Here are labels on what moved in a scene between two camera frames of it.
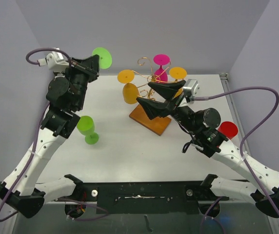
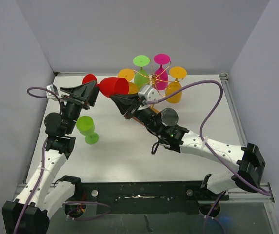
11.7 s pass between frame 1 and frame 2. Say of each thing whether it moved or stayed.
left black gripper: moved
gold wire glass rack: stayed
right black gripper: moved
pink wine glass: stayed
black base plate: stayed
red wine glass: moved
